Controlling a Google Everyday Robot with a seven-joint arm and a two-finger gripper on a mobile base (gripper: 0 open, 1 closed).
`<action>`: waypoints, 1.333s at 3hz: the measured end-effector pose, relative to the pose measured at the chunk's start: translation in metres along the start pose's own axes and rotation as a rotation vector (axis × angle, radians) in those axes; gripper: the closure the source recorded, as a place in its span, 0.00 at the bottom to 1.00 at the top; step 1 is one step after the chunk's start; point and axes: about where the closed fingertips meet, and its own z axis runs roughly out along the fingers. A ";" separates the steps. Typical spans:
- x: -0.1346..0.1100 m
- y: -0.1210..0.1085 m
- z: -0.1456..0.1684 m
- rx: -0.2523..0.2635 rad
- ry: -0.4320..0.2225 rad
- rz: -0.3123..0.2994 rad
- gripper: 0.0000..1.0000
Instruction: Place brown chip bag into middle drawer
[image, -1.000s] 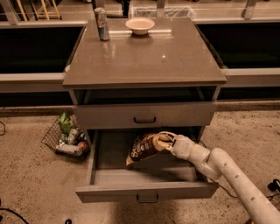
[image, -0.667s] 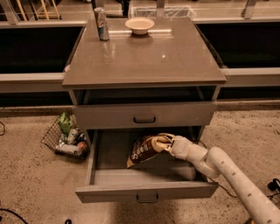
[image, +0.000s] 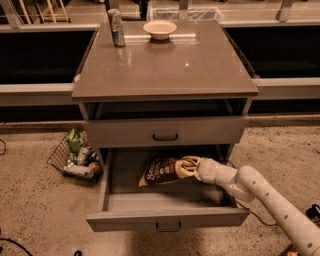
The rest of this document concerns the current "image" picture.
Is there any white bowl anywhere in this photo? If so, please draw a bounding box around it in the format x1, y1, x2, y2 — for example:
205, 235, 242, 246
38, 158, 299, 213
143, 20, 177, 40

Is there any brown chip bag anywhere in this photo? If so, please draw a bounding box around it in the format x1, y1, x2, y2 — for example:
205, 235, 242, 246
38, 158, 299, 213
139, 158, 182, 187

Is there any green snack bag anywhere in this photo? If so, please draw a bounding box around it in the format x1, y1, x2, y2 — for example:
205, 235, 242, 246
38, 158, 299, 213
66, 129, 83, 155

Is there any white bottle in basket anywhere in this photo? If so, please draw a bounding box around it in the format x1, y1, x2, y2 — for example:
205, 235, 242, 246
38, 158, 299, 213
64, 165, 94, 178

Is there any closed grey upper drawer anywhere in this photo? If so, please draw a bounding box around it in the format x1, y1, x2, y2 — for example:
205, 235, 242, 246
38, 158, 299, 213
84, 117, 247, 148

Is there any black floor cable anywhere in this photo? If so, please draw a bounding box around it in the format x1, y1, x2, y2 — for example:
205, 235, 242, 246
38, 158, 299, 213
227, 160, 278, 228

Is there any black wire basket left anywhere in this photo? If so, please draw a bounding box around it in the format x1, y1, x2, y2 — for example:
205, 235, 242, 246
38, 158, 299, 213
47, 133, 102, 183

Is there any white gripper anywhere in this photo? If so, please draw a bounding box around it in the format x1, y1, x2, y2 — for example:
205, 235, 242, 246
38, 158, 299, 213
175, 156, 230, 185

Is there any black drawer handle lower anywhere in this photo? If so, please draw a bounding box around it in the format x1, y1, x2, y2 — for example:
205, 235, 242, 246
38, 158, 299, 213
155, 221, 182, 232

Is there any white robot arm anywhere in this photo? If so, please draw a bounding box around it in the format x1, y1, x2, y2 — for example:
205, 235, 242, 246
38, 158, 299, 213
178, 156, 320, 256

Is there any open grey middle drawer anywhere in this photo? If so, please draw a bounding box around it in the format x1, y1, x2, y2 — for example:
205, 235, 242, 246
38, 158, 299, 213
86, 145, 249, 232

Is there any black drawer handle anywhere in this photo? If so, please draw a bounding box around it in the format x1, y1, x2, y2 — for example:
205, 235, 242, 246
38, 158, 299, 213
155, 221, 182, 232
152, 133, 179, 142

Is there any grey drawer cabinet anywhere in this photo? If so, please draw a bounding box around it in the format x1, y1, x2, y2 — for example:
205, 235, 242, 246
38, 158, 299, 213
71, 19, 260, 233

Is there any red snack packet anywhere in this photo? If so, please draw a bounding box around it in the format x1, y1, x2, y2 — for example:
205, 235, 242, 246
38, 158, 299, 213
286, 246, 298, 256

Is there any black drawer handle upper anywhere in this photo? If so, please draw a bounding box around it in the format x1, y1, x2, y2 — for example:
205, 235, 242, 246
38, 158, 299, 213
152, 133, 179, 142

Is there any silver blue drink can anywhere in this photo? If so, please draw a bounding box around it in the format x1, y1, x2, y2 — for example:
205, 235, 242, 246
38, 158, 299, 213
107, 9, 125, 47

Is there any clear plastic bin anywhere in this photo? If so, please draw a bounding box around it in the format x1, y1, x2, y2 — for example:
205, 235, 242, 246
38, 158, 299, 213
147, 7, 221, 21

